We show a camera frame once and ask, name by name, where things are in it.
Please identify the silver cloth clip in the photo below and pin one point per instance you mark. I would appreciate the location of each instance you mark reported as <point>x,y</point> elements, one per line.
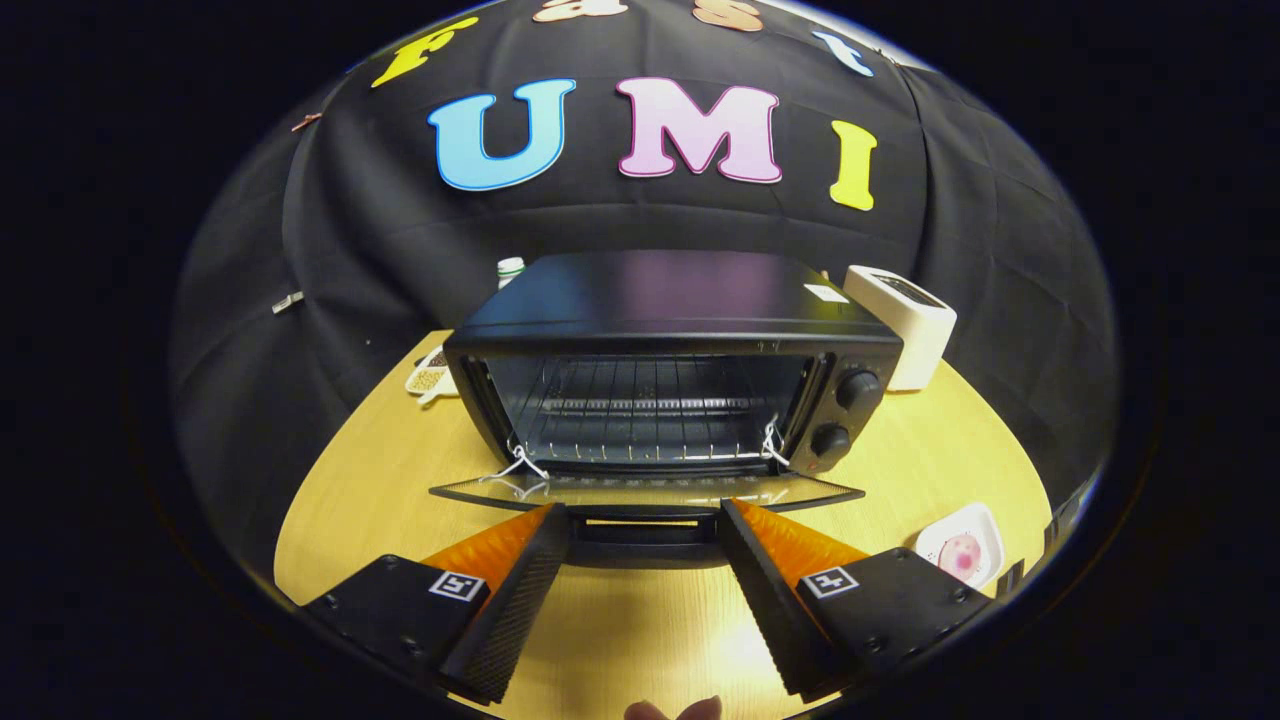
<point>288,302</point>

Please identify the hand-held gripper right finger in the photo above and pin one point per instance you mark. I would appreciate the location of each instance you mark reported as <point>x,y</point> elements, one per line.
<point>765,595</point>

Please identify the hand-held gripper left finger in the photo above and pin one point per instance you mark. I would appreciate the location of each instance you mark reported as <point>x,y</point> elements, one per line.
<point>520,595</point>

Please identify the black toaster oven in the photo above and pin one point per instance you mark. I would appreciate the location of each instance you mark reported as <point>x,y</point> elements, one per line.
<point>660,290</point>

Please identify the white toaster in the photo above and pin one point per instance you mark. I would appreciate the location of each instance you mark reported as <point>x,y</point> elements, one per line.
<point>915,340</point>

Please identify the pink ham slice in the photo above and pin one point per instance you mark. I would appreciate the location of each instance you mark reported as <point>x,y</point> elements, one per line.
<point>962,556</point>

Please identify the small white bottle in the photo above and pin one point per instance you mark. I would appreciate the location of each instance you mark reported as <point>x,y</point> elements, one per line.
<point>510,270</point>

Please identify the white square plate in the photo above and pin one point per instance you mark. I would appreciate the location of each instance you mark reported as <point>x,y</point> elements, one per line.
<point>985,530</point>

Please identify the red cloth clip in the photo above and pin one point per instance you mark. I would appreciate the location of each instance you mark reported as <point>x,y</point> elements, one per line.
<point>306,121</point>

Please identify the black backdrop cloth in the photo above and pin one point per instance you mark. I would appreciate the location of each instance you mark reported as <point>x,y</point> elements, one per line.
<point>400,240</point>

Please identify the white tray of grains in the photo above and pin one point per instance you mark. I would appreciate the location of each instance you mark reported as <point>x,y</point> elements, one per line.
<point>428,380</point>

